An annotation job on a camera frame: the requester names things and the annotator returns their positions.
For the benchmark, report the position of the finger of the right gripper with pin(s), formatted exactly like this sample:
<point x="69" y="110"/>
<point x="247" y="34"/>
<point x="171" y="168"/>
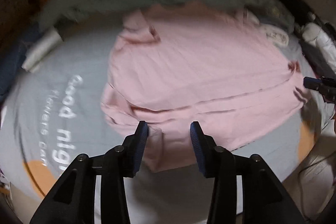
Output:
<point x="312" y="83"/>

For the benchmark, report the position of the folded white cloth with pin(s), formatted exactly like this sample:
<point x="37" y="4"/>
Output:
<point x="45" y="45"/>

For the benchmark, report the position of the blue pillow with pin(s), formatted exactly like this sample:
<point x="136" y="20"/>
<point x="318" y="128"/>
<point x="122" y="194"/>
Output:
<point x="13" y="61"/>

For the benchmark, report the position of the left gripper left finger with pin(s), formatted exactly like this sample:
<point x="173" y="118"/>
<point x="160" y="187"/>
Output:
<point x="134" y="146"/>

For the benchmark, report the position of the cream folded garment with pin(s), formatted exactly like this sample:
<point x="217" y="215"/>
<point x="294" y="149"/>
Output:
<point x="275" y="35"/>

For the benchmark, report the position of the grey printed bed sheet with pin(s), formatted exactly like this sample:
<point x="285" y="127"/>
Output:
<point x="54" y="114"/>

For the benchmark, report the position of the pink shirt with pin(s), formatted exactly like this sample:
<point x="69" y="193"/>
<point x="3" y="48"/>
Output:
<point x="171" y="66"/>

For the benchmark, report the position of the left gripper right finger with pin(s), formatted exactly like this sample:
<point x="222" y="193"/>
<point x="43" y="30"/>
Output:
<point x="203" y="146"/>

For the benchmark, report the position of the white jacket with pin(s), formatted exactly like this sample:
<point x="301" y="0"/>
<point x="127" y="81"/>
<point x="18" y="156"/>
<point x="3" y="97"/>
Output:
<point x="317" y="37"/>

